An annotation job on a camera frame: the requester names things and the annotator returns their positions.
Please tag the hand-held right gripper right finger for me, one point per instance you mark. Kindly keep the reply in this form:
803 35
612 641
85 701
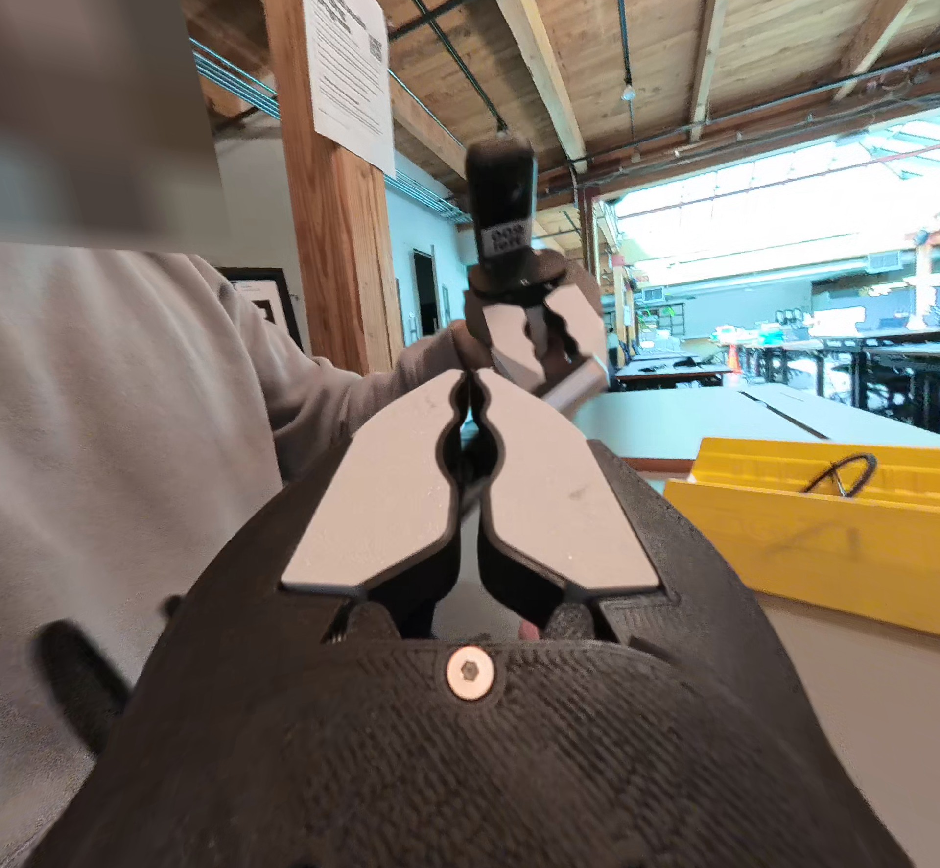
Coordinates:
558 508

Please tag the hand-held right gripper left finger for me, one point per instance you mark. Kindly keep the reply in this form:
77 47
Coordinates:
382 501

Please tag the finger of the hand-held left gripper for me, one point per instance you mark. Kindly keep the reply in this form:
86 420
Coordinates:
510 339
580 328

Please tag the yellow plastic bin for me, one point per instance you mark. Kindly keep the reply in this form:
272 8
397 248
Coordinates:
808 545

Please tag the person's left forearm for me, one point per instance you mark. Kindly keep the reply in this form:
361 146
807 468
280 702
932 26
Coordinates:
345 398

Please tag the person's left hand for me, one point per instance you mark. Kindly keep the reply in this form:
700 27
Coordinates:
474 332

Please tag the dark-top table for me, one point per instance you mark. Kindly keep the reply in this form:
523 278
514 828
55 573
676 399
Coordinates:
661 370

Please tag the hanging light bulb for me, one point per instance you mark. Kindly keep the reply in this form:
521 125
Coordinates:
628 93

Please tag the white paper notice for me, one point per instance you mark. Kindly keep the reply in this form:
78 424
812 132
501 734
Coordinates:
345 53

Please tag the black framed picture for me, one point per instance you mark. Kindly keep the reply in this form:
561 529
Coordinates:
264 302

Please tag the black workbench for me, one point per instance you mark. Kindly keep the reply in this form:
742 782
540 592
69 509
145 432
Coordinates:
844 346

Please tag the person's grey sweatshirt torso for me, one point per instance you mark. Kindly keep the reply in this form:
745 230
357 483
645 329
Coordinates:
110 442

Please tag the wooden post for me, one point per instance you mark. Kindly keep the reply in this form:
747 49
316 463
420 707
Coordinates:
330 236

